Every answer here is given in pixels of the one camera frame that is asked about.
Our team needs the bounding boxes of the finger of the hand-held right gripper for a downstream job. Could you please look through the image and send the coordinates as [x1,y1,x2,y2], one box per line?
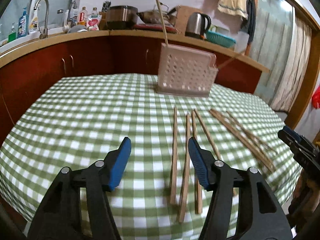
[278,126,310,171]
[295,134,320,171]

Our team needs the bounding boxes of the steel electric kettle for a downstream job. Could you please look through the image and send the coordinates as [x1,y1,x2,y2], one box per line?
[185,12,212,40]

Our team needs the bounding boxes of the small steel faucet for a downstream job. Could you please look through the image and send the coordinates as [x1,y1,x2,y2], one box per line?
[67,1,78,27]

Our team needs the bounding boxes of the blue detergent bottle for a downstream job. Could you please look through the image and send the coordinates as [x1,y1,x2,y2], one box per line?
[17,7,28,38]

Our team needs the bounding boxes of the dark hanging cloth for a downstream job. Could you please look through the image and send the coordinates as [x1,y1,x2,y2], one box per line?
[246,0,257,55]

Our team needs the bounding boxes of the metal wok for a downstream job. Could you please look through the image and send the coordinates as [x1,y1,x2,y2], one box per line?
[138,6,178,27]

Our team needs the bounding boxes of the teal plastic basket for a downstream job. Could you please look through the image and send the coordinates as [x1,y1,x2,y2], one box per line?
[205,30,237,48]

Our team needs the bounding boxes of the wooden cutting board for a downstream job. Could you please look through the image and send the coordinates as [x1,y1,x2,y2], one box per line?
[174,5,203,34]

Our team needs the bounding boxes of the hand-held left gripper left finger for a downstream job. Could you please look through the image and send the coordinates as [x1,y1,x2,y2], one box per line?
[27,137,132,240]

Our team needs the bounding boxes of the striped grey curtain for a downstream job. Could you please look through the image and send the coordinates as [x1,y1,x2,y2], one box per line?
[250,0,313,112]

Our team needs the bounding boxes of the dark rice cooker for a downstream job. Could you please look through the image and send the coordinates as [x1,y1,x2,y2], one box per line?
[106,5,139,30]

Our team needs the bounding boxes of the white plastic container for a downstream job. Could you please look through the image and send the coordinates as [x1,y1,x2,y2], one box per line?
[235,31,250,54]

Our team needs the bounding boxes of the red kitchen cabinet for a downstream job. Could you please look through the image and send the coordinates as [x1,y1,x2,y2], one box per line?
[0,34,263,145]

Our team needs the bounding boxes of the green checked tablecloth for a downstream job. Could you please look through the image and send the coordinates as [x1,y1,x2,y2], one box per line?
[0,73,304,240]

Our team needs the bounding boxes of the metal bowl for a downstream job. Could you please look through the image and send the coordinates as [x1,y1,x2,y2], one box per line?
[67,25,88,33]

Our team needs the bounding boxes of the green soap bottle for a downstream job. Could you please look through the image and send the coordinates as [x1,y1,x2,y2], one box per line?
[8,22,17,43]

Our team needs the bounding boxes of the red plastic bag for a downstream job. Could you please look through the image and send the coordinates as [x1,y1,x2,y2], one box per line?
[311,85,320,109]

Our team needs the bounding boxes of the red label sauce bottle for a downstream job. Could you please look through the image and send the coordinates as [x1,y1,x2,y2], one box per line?
[79,7,88,26]

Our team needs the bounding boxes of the beige perforated utensil holder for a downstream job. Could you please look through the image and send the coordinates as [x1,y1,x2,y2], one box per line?
[155,42,217,98]

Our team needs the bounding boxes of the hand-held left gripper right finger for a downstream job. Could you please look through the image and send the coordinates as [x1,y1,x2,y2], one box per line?
[188,137,293,240]

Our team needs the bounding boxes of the white spray bottle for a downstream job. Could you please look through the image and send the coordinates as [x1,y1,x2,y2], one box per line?
[29,4,40,34]

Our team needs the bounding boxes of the wooden door frame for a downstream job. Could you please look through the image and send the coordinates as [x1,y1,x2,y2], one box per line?
[251,0,320,130]

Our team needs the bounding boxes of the red stove base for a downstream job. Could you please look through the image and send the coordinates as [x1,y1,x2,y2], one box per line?
[134,24,177,33]

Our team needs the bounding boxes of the red and white pouch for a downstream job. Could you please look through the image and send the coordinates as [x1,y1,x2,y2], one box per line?
[86,14,102,31]

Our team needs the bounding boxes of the tall steel faucet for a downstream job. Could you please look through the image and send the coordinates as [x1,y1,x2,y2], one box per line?
[34,0,50,40]

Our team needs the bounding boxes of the beige towel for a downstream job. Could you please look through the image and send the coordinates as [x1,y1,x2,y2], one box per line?
[217,0,249,20]

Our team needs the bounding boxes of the wooden kitchen countertop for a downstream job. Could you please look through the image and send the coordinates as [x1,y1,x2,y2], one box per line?
[0,29,270,73]

